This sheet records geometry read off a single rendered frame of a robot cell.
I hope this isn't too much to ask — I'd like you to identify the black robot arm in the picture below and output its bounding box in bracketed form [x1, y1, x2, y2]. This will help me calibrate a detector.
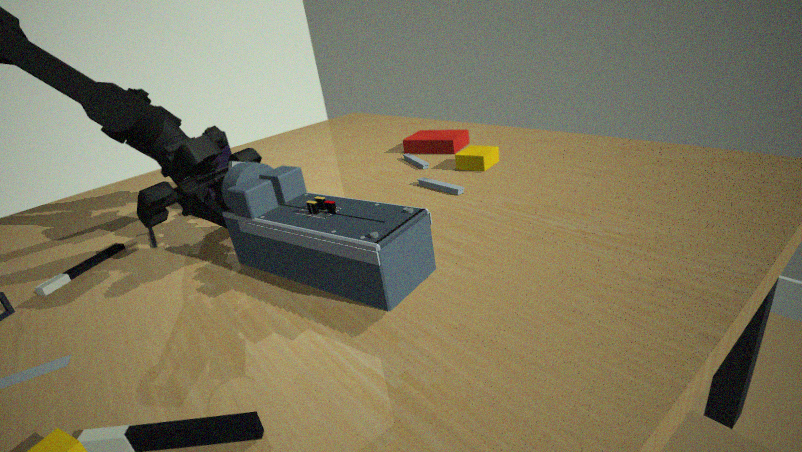
[0, 6, 228, 182]

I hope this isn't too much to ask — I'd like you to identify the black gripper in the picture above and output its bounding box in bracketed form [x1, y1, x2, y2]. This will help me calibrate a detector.
[137, 136, 262, 228]

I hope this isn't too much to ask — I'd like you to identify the red rectangular block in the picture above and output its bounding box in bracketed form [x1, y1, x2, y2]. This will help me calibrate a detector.
[403, 129, 470, 154]

